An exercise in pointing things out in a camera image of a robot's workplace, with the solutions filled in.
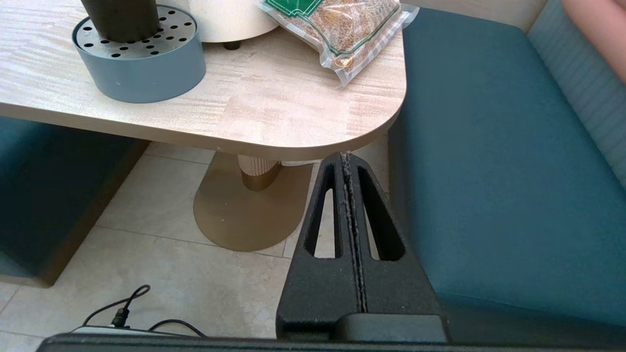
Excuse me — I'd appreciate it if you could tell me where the table pedestal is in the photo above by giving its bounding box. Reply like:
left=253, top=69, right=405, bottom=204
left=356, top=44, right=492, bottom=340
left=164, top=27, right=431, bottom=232
left=193, top=151, right=314, bottom=252

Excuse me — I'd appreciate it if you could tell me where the blue upholstered bench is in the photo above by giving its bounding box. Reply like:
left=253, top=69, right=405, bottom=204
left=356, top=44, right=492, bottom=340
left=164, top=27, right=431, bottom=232
left=0, top=115, right=151, bottom=288
left=389, top=0, right=626, bottom=348

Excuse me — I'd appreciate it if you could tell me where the pink bolster cushion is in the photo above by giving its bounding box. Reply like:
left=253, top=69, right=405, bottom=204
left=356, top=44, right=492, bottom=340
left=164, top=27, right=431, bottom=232
left=561, top=0, right=626, bottom=84

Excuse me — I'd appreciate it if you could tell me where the large dark tea dispenser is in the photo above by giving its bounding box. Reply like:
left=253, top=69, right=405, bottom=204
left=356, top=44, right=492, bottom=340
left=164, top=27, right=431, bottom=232
left=188, top=0, right=280, bottom=50

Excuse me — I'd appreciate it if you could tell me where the thin black floor cable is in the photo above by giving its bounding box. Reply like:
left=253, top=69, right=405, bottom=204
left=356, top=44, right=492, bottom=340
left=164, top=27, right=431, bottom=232
left=83, top=285, right=208, bottom=339

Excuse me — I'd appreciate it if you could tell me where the round blue perforated drip tray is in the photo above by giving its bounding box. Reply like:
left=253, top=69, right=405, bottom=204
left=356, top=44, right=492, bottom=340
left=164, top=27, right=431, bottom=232
left=72, top=5, right=207, bottom=104

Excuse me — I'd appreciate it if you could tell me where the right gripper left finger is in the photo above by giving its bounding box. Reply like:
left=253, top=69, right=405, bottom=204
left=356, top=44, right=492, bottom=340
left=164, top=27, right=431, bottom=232
left=275, top=153, right=362, bottom=340

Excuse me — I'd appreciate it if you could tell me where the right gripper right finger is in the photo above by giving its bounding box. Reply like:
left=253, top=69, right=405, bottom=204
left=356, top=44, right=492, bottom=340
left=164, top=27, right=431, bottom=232
left=348, top=155, right=443, bottom=316

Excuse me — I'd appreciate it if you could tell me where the green white snack bag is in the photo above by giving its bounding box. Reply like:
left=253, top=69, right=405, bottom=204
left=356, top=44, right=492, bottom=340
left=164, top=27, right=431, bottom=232
left=254, top=0, right=420, bottom=88

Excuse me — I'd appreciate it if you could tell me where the black plastic cup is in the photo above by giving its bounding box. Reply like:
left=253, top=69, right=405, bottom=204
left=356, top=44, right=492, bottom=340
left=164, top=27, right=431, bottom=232
left=81, top=0, right=160, bottom=44

